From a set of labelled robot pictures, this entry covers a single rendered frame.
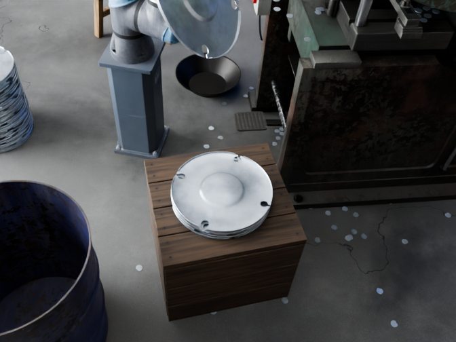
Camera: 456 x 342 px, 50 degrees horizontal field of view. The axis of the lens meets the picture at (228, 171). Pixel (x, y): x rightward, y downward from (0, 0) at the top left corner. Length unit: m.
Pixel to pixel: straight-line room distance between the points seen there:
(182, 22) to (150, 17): 0.53
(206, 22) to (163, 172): 0.55
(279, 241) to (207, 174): 0.29
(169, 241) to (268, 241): 0.27
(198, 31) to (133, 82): 0.71
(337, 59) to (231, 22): 0.41
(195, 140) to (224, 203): 0.73
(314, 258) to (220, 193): 0.53
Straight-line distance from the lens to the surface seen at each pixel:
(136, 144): 1.97
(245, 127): 1.90
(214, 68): 2.40
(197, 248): 1.33
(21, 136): 2.13
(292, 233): 1.39
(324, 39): 1.55
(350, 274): 1.78
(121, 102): 1.83
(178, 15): 1.04
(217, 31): 1.14
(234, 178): 1.42
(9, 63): 2.03
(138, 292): 1.67
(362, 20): 1.51
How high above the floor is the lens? 1.49
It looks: 50 degrees down
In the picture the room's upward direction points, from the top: 5 degrees clockwise
